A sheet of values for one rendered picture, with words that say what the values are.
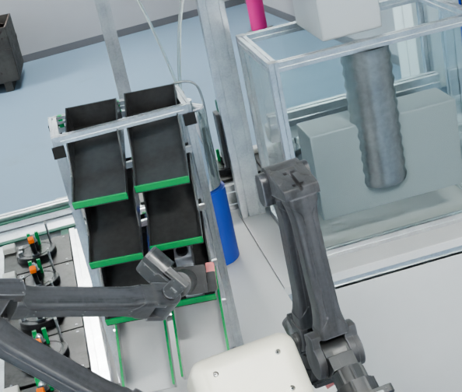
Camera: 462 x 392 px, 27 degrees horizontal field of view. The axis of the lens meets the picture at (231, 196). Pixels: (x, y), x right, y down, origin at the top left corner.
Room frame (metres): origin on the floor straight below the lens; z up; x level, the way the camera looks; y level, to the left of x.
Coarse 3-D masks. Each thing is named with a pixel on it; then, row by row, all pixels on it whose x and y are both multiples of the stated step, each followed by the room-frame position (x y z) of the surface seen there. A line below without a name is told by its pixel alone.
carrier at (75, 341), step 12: (36, 336) 2.42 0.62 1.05; (60, 336) 2.46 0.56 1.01; (72, 336) 2.52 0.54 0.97; (84, 336) 2.50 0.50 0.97; (60, 348) 2.42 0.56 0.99; (72, 348) 2.44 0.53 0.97; (84, 348) 2.43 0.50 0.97; (84, 360) 2.37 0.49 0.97; (12, 372) 2.38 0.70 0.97; (24, 372) 2.37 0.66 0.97; (12, 384) 2.32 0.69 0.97; (24, 384) 2.31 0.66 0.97; (36, 384) 2.30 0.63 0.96
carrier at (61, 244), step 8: (48, 232) 3.19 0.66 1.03; (48, 240) 3.26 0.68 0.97; (56, 240) 3.24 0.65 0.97; (64, 240) 3.23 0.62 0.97; (8, 248) 3.22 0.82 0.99; (16, 248) 3.25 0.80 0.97; (24, 248) 3.19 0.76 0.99; (40, 248) 3.16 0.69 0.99; (56, 248) 3.16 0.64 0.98; (64, 248) 3.16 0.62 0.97; (8, 256) 3.20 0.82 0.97; (16, 256) 3.14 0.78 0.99; (24, 256) 3.12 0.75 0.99; (32, 256) 3.11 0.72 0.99; (40, 256) 3.09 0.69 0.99; (56, 256) 3.11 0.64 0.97; (64, 256) 3.09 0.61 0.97; (72, 256) 3.10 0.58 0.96; (8, 264) 3.12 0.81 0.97; (16, 264) 3.11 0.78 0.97; (24, 264) 3.09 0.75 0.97; (48, 264) 3.05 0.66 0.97; (56, 264) 3.04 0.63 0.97; (16, 272) 3.04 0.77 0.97; (24, 272) 3.03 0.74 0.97
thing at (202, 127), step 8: (184, 80) 3.05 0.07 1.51; (192, 104) 3.04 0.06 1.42; (200, 104) 3.06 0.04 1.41; (200, 112) 3.01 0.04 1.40; (200, 120) 2.99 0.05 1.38; (200, 128) 2.99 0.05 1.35; (208, 128) 3.03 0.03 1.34; (200, 136) 2.99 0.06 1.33; (208, 136) 3.02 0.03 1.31; (200, 144) 2.99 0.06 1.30; (208, 144) 3.01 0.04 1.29; (208, 152) 3.00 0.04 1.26; (208, 160) 3.00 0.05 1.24; (208, 168) 2.99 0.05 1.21; (216, 168) 3.02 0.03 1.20; (208, 176) 2.99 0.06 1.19; (216, 176) 3.01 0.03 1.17; (208, 184) 2.99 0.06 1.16; (216, 184) 3.00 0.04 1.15
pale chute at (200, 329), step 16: (192, 304) 2.27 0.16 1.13; (208, 304) 2.26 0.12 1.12; (176, 320) 2.24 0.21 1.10; (192, 320) 2.24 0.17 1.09; (208, 320) 2.23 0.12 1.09; (224, 320) 2.18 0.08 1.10; (176, 336) 2.18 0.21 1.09; (192, 336) 2.21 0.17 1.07; (208, 336) 2.20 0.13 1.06; (224, 336) 2.19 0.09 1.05; (192, 352) 2.18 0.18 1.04; (208, 352) 2.17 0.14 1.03
